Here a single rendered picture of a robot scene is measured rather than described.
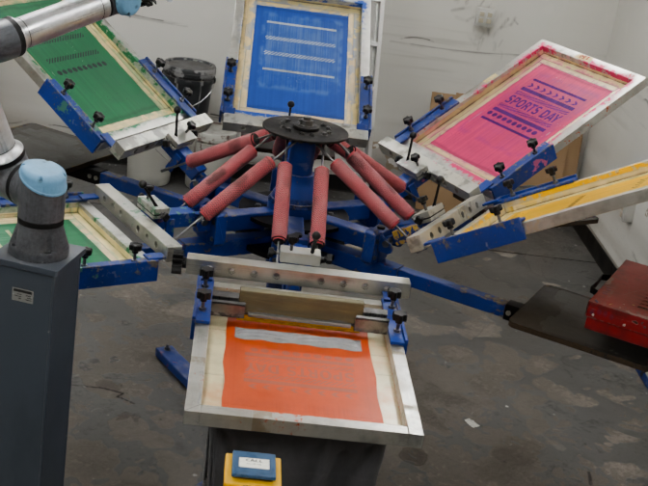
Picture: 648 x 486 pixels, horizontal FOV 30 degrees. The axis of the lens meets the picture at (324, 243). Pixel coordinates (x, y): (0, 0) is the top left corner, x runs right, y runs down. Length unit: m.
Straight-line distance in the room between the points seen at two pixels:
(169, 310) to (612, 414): 2.08
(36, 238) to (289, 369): 0.75
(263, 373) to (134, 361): 2.10
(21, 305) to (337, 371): 0.85
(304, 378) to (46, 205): 0.80
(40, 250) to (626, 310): 1.70
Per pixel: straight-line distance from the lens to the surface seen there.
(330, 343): 3.41
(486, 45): 7.56
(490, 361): 5.77
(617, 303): 3.72
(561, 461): 5.08
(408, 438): 2.98
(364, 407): 3.13
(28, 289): 3.15
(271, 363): 3.27
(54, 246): 3.13
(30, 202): 3.09
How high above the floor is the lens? 2.44
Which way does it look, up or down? 21 degrees down
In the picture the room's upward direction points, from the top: 9 degrees clockwise
